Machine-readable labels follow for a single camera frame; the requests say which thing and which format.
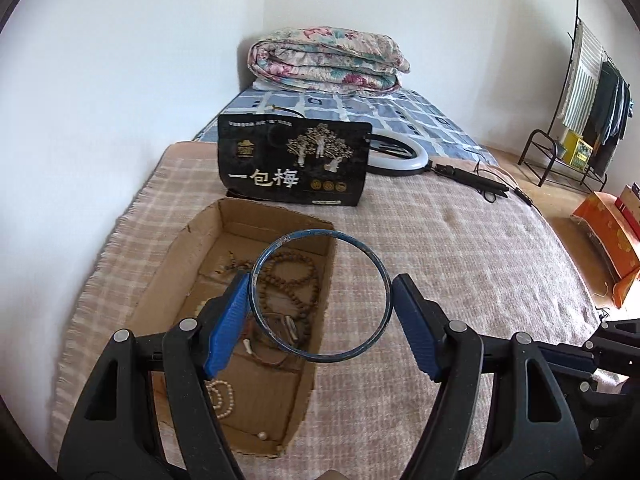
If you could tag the black tripod stand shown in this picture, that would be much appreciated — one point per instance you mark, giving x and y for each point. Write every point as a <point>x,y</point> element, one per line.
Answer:
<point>475,178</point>

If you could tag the orange patterned box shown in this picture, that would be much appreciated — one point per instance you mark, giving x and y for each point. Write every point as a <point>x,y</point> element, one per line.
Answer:
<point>605,225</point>

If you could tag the beige plaid blanket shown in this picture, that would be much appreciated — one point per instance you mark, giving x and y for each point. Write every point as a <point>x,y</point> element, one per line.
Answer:
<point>450,240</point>

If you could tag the black metal rack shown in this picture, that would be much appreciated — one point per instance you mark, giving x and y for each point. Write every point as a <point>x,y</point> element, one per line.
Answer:
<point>545,136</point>

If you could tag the dark red gift box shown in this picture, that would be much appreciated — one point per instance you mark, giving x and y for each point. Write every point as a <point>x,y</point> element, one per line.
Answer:
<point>631,210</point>

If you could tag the dark hanging clothes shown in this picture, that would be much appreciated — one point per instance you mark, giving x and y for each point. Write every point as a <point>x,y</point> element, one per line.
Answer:
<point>607,105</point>

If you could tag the black gift box chinese text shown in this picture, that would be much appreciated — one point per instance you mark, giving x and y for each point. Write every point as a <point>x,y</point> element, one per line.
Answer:
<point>280,160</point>

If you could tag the cardboard box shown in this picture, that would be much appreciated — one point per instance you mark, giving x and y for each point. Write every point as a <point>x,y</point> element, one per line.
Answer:
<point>240,222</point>

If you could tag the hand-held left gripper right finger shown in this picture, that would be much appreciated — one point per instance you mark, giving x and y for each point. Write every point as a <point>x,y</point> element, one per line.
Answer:
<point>415,325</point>

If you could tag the dark thin bangle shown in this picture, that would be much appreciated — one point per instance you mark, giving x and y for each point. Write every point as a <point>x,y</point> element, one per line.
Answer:
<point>325,358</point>

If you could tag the yellow green box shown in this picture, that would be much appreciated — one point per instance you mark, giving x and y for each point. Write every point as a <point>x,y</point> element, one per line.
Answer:
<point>580,152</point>

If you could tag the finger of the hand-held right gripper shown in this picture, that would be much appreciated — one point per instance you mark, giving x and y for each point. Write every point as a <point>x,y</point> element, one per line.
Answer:
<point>620,332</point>
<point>572,359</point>

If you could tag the striped hanging cloth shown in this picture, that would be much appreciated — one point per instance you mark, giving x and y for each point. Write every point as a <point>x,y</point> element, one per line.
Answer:
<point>582,75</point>

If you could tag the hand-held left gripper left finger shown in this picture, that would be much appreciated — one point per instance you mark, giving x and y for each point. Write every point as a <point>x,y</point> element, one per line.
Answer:
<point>227,325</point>

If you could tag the folded floral quilt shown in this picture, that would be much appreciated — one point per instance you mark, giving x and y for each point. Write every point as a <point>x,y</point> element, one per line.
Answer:
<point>325,57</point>

